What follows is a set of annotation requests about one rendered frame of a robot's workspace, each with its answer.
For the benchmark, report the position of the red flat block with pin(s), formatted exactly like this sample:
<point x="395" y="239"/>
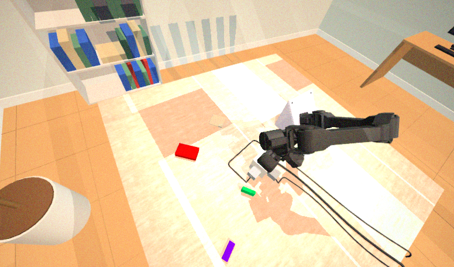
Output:
<point x="187" y="151"/>

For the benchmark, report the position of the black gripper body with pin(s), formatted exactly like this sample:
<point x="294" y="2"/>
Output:
<point x="269" y="161"/>

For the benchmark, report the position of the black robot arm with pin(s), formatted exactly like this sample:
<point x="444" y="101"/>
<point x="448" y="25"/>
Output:
<point x="313" y="135"/>

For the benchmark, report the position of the green rectangular block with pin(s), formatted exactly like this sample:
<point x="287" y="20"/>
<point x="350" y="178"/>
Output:
<point x="248" y="191"/>

